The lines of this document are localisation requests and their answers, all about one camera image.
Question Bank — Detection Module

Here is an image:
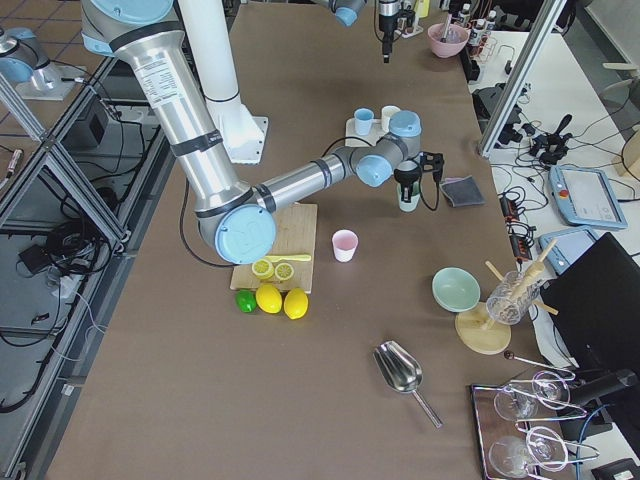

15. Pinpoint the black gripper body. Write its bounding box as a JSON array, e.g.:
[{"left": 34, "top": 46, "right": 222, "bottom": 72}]
[
  {"left": 377, "top": 13, "right": 398, "bottom": 42},
  {"left": 394, "top": 160, "right": 421, "bottom": 189}
]

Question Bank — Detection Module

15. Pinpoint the green plastic cup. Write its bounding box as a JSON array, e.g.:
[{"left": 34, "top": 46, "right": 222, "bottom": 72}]
[{"left": 396, "top": 185, "right": 420, "bottom": 213}]

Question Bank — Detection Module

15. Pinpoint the cream plastic cup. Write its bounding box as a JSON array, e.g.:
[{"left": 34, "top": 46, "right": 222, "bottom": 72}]
[{"left": 380, "top": 105, "right": 401, "bottom": 132}]

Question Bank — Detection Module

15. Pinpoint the blue plastic cup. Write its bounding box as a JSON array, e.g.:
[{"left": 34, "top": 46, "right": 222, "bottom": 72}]
[{"left": 353, "top": 108, "right": 374, "bottom": 136}]

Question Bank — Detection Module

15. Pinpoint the pink plastic cup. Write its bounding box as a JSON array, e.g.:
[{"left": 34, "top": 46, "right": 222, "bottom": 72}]
[{"left": 332, "top": 229, "right": 359, "bottom": 263}]

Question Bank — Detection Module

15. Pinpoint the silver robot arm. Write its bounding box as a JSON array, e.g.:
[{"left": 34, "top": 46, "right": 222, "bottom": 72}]
[
  {"left": 315, "top": 0, "right": 401, "bottom": 64},
  {"left": 81, "top": 1, "right": 421, "bottom": 264}
]

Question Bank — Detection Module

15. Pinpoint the beige rabbit tray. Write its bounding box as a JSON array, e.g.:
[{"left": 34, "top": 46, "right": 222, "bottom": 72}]
[{"left": 344, "top": 117, "right": 389, "bottom": 147}]

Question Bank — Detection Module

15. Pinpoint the wine glass tray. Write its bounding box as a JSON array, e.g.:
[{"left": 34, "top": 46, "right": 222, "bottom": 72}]
[{"left": 469, "top": 370, "right": 600, "bottom": 479}]

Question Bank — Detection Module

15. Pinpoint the grey folded cloth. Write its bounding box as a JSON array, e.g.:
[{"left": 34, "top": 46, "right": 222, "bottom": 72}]
[{"left": 440, "top": 176, "right": 485, "bottom": 208}]

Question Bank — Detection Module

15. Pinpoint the metal muddler in bowl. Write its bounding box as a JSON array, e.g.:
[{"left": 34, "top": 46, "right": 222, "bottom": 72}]
[{"left": 440, "top": 13, "right": 452, "bottom": 43}]

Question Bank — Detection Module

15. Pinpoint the pink bowl with ice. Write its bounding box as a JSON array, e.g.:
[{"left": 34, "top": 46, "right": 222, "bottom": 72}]
[{"left": 427, "top": 23, "right": 470, "bottom": 58}]

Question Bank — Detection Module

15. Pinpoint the green bowl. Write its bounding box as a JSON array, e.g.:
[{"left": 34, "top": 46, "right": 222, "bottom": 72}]
[{"left": 432, "top": 267, "right": 481, "bottom": 313}]

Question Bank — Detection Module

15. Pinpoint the wooden cutting board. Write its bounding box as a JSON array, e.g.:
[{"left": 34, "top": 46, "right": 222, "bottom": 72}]
[{"left": 230, "top": 203, "right": 318, "bottom": 294}]

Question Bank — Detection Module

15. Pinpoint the lemon half lower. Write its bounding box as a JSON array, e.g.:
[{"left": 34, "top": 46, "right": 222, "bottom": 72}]
[{"left": 274, "top": 262, "right": 295, "bottom": 282}]

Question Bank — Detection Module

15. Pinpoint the lemon half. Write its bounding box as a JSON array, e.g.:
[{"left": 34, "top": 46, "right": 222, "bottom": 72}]
[
  {"left": 274, "top": 262, "right": 295, "bottom": 282},
  {"left": 251, "top": 258, "right": 275, "bottom": 280}
]

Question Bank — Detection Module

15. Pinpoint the yellow plastic knife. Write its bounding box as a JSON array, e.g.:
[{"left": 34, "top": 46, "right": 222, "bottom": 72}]
[{"left": 263, "top": 254, "right": 312, "bottom": 263}]

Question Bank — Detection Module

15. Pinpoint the clear glass cup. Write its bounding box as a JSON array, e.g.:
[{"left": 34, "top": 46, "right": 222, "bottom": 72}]
[{"left": 486, "top": 271, "right": 542, "bottom": 325}]

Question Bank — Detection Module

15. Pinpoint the yellow lemon outer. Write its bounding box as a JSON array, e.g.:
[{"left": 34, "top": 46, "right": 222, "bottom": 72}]
[{"left": 284, "top": 288, "right": 309, "bottom": 320}]

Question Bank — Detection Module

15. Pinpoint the yellow lemon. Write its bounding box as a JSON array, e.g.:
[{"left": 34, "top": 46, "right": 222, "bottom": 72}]
[
  {"left": 284, "top": 288, "right": 309, "bottom": 320},
  {"left": 255, "top": 284, "right": 283, "bottom": 314}
]

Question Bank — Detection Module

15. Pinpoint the wooden cup stand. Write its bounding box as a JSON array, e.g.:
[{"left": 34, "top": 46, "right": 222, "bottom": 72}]
[{"left": 455, "top": 239, "right": 559, "bottom": 355}]

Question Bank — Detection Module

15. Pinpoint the lemon half upper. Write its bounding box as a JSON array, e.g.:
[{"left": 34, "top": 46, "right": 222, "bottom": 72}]
[{"left": 251, "top": 258, "right": 275, "bottom": 280}]

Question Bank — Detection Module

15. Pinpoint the yellow lemon middle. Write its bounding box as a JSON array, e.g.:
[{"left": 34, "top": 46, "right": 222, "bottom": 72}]
[{"left": 255, "top": 284, "right": 283, "bottom": 314}]

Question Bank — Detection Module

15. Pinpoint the blue teach pendant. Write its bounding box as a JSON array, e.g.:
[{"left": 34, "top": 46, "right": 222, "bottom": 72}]
[{"left": 549, "top": 165, "right": 628, "bottom": 230}]

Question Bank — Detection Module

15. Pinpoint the metal scoop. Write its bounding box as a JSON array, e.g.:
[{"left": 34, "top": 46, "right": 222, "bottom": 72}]
[{"left": 373, "top": 340, "right": 443, "bottom": 429}]

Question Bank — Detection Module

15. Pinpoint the green lime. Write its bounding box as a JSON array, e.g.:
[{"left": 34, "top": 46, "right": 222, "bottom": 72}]
[{"left": 235, "top": 290, "right": 258, "bottom": 313}]

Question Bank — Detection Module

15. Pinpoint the black laptop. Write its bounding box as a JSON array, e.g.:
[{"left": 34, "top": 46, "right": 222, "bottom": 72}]
[{"left": 542, "top": 233, "right": 639, "bottom": 372}]

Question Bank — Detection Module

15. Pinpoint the white wire rack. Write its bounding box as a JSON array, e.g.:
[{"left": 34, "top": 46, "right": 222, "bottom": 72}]
[{"left": 397, "top": 0, "right": 424, "bottom": 38}]

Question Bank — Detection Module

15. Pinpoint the aluminium frame post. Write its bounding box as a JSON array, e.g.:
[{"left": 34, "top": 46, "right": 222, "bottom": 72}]
[{"left": 478, "top": 0, "right": 566, "bottom": 159}]

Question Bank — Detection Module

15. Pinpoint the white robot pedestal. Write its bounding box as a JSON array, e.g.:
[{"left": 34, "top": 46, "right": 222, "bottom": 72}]
[{"left": 179, "top": 0, "right": 268, "bottom": 165}]

